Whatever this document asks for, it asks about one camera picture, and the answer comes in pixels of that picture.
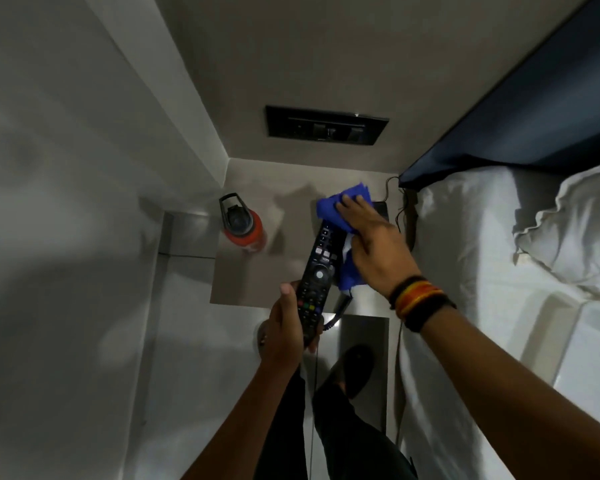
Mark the black wall switch panel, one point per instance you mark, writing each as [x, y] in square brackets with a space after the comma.
[325, 125]

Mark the person's black trousers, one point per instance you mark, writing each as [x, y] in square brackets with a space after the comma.
[350, 444]

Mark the person's left forearm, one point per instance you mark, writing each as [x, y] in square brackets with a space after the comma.
[240, 429]

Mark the blue microfibre cloth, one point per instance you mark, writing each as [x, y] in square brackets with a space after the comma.
[332, 207]

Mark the white plastic tray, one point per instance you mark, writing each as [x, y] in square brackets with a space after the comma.
[595, 374]

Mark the person's left hand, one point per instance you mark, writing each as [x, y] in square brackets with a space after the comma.
[282, 334]

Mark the black remote control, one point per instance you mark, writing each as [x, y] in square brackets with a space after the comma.
[317, 279]

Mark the black desk telephone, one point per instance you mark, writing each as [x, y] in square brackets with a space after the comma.
[380, 210]

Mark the black and orange wristbands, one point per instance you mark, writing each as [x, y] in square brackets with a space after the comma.
[420, 302]

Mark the blue padded headboard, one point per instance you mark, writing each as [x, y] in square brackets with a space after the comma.
[530, 104]

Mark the black sandal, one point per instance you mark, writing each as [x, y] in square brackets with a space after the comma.
[357, 367]

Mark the white pillow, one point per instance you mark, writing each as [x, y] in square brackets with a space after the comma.
[575, 234]

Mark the person's right hand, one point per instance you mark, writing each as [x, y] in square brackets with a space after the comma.
[380, 254]

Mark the red water bottle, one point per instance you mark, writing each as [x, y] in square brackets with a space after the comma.
[245, 232]

